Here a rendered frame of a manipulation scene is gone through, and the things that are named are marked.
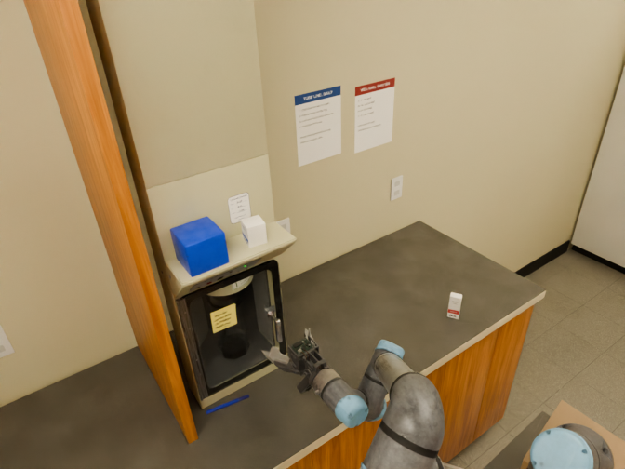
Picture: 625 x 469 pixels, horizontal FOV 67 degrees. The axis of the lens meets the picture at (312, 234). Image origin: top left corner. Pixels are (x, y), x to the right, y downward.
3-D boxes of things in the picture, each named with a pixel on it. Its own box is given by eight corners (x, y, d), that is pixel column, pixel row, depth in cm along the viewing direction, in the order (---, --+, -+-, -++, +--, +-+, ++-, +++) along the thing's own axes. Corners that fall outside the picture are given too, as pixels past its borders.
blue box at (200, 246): (176, 259, 118) (168, 228, 113) (213, 245, 123) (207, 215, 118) (192, 278, 111) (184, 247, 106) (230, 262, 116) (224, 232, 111)
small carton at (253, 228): (243, 238, 125) (240, 219, 121) (260, 234, 126) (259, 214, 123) (249, 247, 121) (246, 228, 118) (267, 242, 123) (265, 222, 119)
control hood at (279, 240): (171, 293, 122) (163, 261, 117) (278, 249, 137) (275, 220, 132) (188, 316, 114) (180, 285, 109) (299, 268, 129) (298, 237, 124)
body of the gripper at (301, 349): (308, 333, 135) (333, 358, 127) (309, 354, 140) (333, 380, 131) (285, 344, 132) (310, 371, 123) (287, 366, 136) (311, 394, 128)
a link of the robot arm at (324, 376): (343, 391, 128) (318, 406, 125) (333, 380, 132) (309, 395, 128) (343, 372, 124) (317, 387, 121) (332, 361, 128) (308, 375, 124)
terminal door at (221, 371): (202, 398, 145) (177, 298, 124) (285, 354, 159) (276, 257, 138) (203, 400, 145) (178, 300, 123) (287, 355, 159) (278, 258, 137)
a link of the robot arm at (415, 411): (413, 374, 84) (371, 332, 133) (388, 431, 83) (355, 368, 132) (472, 401, 84) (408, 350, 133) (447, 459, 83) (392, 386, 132)
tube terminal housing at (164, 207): (172, 360, 165) (114, 155, 124) (254, 322, 180) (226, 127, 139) (201, 409, 148) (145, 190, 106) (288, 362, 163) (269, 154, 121)
